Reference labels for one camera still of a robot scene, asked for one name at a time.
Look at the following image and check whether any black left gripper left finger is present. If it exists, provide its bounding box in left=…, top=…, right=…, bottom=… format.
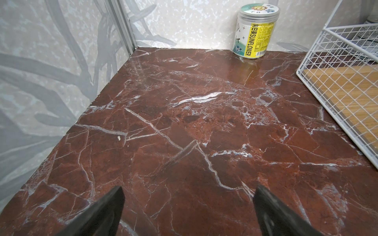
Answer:
left=57, top=186, right=125, bottom=236

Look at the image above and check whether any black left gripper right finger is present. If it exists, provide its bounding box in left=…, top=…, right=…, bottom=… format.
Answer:
left=253, top=185, right=322, bottom=236

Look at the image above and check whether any white wire wooden shelf rack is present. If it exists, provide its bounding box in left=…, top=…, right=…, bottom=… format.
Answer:
left=296, top=0, right=378, bottom=169

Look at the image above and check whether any yellow sunflower seed can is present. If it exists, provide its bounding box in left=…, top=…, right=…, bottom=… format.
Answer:
left=232, top=3, right=280, bottom=59

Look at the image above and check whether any silver pull-tab tin can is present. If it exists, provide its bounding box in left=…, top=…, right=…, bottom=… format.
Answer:
left=351, top=15, right=378, bottom=57

